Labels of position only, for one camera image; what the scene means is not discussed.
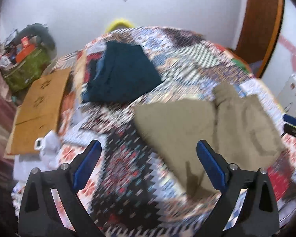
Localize yellow foam bed guard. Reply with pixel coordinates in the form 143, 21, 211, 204
105, 18, 135, 33

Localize olive khaki pants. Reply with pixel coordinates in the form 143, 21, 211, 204
134, 82, 284, 200

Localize patchwork patterned bed quilt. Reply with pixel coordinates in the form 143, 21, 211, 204
10, 26, 296, 237

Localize green storage bag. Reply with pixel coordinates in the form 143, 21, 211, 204
0, 47, 51, 93

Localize grey neck pillow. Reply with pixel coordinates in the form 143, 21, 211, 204
12, 23, 55, 50

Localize orange box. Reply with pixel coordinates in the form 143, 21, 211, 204
16, 36, 36, 63

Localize white suitcase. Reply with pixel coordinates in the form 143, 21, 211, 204
277, 73, 296, 117

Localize dark navy folded garment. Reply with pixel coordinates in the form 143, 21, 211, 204
82, 41, 162, 103

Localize brown wooden door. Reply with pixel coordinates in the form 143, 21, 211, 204
235, 0, 285, 78

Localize wooden lap desk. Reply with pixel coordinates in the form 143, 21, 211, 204
6, 68, 71, 156

